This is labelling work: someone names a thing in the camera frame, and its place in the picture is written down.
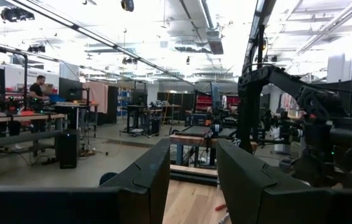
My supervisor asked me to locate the black computer monitor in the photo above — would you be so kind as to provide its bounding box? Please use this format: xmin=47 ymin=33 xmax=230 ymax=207
xmin=58 ymin=77 xmax=83 ymax=102

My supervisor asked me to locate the black ceiling camera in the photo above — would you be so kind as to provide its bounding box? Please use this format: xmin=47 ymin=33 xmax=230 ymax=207
xmin=120 ymin=0 xmax=135 ymax=12

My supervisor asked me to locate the tilted flat monitor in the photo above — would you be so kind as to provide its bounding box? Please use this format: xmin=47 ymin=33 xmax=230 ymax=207
xmin=210 ymin=82 xmax=222 ymax=108

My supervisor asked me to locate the black ceiling spotlight cluster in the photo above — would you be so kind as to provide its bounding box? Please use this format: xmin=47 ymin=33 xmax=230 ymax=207
xmin=0 ymin=6 xmax=36 ymax=24

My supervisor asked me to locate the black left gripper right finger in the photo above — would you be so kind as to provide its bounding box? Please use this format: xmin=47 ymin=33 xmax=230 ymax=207
xmin=216 ymin=138 xmax=352 ymax=224

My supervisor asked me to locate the rectangular ceiling duct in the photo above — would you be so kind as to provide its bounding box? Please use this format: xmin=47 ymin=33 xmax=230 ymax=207
xmin=197 ymin=0 xmax=225 ymax=55

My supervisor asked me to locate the pink hanging cloth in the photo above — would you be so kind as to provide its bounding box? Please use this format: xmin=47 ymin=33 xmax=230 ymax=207
xmin=82 ymin=81 xmax=109 ymax=114

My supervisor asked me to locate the red shelving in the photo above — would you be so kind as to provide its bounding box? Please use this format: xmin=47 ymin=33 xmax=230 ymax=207
xmin=196 ymin=95 xmax=242 ymax=113

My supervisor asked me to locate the neighbouring wooden robot table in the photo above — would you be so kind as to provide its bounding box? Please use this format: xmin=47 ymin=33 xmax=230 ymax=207
xmin=169 ymin=124 xmax=259 ymax=167

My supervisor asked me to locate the wooden workbench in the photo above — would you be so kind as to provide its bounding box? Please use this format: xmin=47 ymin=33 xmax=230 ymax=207
xmin=0 ymin=112 xmax=67 ymax=182

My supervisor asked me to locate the black desk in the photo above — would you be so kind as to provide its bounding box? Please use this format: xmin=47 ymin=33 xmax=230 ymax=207
xmin=54 ymin=101 xmax=100 ymax=138

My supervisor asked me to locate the black cart table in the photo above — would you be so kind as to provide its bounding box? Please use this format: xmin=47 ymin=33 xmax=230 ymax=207
xmin=120 ymin=104 xmax=164 ymax=138

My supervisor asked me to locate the black computer tower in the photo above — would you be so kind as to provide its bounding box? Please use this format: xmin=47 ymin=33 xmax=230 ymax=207
xmin=55 ymin=129 xmax=80 ymax=170

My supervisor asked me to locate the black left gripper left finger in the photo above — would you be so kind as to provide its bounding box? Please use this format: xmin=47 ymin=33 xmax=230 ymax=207
xmin=0 ymin=138 xmax=171 ymax=224

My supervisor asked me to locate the black cabinet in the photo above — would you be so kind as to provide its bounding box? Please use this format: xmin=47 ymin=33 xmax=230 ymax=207
xmin=97 ymin=85 xmax=119 ymax=125

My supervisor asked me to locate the blue shelf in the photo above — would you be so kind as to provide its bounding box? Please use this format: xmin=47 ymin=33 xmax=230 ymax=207
xmin=117 ymin=87 xmax=133 ymax=118

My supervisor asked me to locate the blue bin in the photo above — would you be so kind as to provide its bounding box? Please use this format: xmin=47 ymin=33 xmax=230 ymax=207
xmin=48 ymin=94 xmax=67 ymax=104

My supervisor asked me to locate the dark blue round object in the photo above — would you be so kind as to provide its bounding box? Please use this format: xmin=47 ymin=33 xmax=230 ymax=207
xmin=99 ymin=172 xmax=119 ymax=187

